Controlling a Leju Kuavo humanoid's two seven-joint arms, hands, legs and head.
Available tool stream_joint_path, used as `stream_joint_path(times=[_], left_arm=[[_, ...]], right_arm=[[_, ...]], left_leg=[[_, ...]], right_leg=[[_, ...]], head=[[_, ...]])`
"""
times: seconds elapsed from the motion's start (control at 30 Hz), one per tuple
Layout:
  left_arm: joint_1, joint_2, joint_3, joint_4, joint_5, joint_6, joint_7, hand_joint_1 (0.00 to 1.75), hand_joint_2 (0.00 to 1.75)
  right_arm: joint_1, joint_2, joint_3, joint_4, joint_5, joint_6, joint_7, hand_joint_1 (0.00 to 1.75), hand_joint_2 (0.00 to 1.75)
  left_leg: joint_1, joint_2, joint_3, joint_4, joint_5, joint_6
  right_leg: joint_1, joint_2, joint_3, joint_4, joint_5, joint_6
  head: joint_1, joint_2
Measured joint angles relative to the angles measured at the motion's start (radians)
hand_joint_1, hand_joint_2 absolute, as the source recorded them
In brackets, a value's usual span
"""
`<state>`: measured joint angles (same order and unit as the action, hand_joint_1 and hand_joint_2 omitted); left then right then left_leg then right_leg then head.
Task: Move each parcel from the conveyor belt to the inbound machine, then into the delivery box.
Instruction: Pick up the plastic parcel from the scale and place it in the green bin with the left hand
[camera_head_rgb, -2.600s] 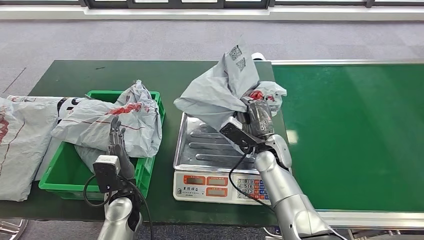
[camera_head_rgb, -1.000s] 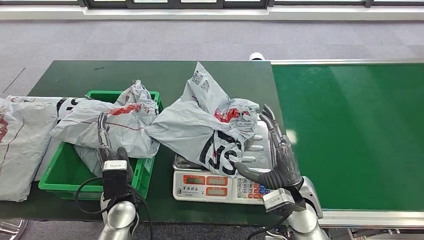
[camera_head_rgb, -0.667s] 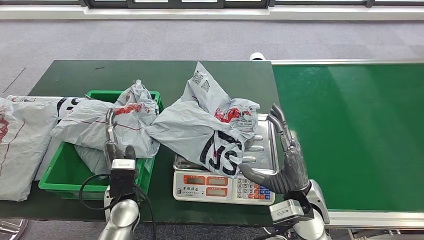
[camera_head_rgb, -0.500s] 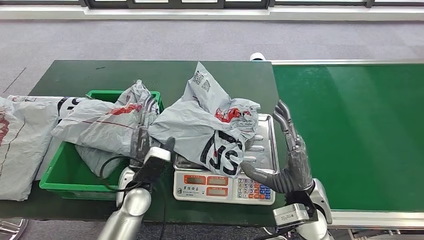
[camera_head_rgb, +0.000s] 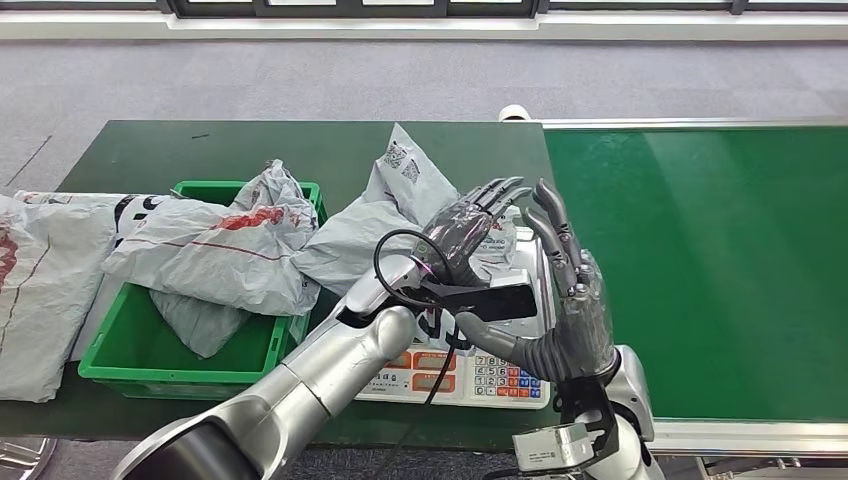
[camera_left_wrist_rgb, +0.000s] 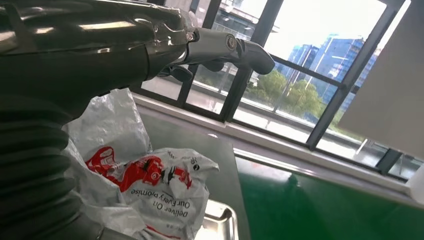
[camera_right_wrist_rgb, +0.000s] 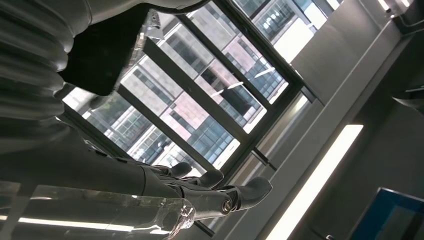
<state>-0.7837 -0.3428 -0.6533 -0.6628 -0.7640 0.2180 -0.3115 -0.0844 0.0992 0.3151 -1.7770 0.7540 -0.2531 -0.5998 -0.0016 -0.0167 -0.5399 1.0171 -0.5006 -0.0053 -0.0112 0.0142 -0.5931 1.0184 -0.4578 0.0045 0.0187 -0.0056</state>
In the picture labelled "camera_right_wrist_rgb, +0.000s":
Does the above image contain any ceiling light strip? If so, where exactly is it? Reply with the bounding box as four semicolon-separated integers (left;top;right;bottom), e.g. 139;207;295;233
265;124;364;240

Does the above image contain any blue screen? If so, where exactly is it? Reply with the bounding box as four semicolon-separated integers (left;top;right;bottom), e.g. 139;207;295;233
349;187;424;240

